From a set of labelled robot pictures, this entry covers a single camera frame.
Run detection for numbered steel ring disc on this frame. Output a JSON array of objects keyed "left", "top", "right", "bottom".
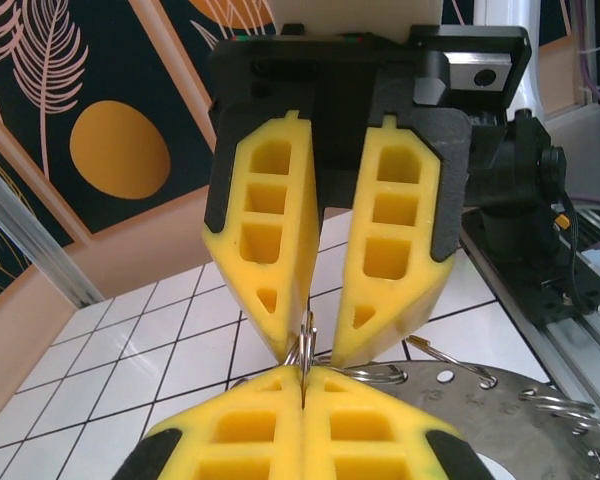
[{"left": 329, "top": 358, "right": 600, "bottom": 480}]

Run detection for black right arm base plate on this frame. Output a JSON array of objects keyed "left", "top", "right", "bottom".
[{"left": 462, "top": 207, "right": 600, "bottom": 329}]

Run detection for right arm base power wires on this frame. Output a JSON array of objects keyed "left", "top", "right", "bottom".
[{"left": 549, "top": 189, "right": 584, "bottom": 314}]

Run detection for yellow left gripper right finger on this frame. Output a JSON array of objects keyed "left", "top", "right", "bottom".
[{"left": 302, "top": 364, "right": 489, "bottom": 480}]

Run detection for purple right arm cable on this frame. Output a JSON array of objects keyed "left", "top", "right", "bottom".
[{"left": 574, "top": 0, "right": 600, "bottom": 109}]

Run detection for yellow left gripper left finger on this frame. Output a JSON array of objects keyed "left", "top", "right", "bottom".
[{"left": 114, "top": 364, "right": 307, "bottom": 480}]

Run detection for aluminium frame post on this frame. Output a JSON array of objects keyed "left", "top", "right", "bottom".
[{"left": 0, "top": 158, "right": 105, "bottom": 309}]

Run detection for steel wire loop brass clasp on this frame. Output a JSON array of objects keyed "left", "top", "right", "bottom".
[{"left": 407, "top": 335, "right": 496, "bottom": 390}]

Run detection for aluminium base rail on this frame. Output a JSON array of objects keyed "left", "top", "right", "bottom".
[{"left": 524, "top": 207, "right": 600, "bottom": 401}]

